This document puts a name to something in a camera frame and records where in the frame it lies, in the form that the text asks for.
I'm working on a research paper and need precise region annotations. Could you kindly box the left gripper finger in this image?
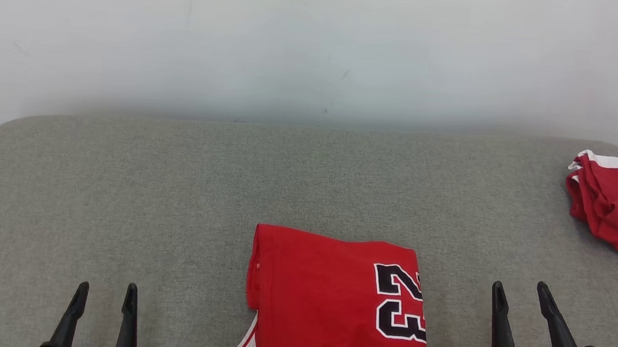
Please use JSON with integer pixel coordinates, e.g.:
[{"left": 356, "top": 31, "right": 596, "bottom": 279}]
[
  {"left": 37, "top": 277, "right": 90, "bottom": 347},
  {"left": 112, "top": 282, "right": 145, "bottom": 347}
]

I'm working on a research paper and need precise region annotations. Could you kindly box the red basketball jersey number 23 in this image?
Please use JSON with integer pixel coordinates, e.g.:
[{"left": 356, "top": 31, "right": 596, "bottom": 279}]
[{"left": 233, "top": 222, "right": 444, "bottom": 347}]

